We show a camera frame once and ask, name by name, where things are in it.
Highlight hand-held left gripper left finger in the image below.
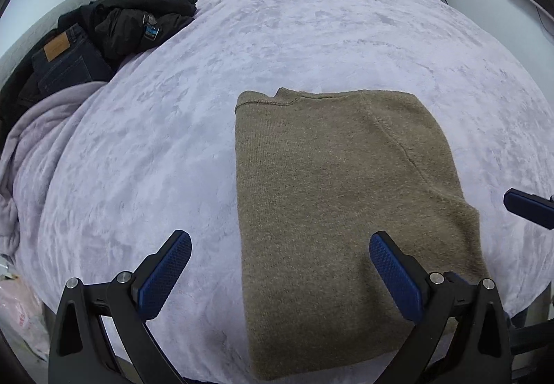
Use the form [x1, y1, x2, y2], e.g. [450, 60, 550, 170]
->
[47, 229, 192, 384]

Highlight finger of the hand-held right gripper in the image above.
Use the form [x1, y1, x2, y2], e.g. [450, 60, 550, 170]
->
[503, 188, 554, 231]

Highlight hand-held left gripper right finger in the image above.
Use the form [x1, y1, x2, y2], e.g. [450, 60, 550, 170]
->
[369, 230, 514, 384]

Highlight olive brown knit sweater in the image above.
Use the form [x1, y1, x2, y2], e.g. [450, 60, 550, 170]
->
[235, 87, 490, 381]

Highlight pink plastic bag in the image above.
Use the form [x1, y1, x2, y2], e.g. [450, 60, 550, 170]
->
[0, 276, 50, 361]

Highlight grey lavender throw blanket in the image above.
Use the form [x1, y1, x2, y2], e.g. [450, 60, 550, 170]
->
[0, 81, 107, 257]

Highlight dark blue jeans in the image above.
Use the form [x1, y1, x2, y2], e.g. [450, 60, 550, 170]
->
[31, 23, 115, 97]

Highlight black jacket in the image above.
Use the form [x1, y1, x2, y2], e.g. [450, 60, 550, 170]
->
[56, 0, 197, 62]

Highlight bed with white cover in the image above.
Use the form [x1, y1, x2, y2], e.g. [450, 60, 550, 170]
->
[13, 0, 554, 380]

